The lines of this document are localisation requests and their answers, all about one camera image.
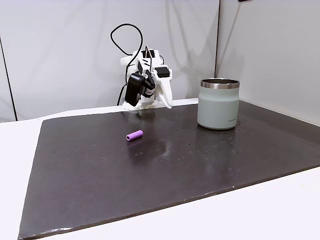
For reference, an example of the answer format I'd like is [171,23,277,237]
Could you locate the pale green steel cup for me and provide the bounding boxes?
[196,78,241,131]

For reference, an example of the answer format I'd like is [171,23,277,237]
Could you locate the black camera cable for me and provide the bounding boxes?
[109,23,144,76]

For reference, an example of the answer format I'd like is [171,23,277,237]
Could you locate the black table mat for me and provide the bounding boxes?
[17,99,320,240]

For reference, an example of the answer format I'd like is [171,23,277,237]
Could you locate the black base cable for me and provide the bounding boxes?
[116,84,127,106]

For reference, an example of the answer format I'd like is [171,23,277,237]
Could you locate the black oval camera box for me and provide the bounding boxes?
[124,71,146,108]

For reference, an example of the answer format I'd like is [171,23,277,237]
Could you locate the purple pen grip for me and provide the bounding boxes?
[125,129,144,143]

